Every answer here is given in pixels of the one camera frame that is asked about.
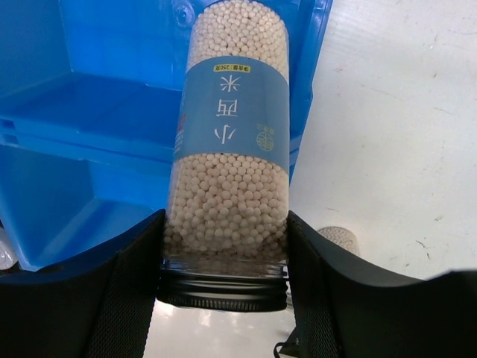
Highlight blue label shaker silver lid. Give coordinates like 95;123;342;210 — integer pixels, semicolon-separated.
158;1;290;313

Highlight blue bin compartment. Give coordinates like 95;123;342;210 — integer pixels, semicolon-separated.
0;0;335;165
1;99;179;271

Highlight blue bin middle compartment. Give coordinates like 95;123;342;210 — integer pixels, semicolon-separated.
0;0;335;165

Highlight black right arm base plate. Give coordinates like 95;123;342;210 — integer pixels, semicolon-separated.
273;329;300;358

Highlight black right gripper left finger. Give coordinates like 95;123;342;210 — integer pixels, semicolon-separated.
1;210;165;357

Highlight blue bin near compartment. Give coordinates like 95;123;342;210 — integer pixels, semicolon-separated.
1;99;179;271

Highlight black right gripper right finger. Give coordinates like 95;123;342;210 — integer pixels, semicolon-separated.
288;213;476;357

